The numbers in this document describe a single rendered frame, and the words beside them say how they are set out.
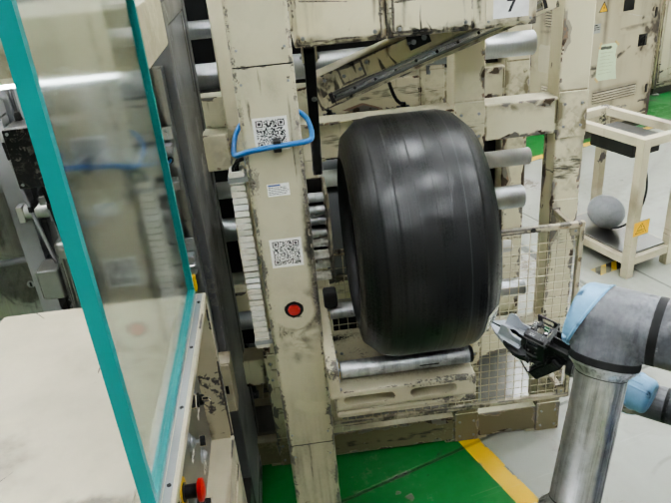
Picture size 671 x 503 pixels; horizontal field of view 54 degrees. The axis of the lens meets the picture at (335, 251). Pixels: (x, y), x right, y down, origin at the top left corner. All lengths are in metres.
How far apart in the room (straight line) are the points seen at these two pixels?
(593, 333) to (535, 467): 1.61
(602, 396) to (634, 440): 1.73
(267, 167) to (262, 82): 0.19
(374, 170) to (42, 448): 0.82
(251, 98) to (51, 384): 0.68
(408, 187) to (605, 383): 0.54
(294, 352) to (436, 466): 1.14
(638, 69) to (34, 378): 5.82
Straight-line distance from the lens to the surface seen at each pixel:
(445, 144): 1.46
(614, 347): 1.17
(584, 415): 1.21
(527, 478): 2.69
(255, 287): 1.62
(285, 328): 1.67
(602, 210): 4.10
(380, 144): 1.46
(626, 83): 6.39
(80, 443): 1.06
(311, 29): 1.68
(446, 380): 1.71
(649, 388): 1.45
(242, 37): 1.41
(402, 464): 2.70
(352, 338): 1.96
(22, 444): 1.11
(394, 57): 1.86
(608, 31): 6.10
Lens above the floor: 1.92
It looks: 27 degrees down
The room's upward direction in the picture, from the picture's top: 5 degrees counter-clockwise
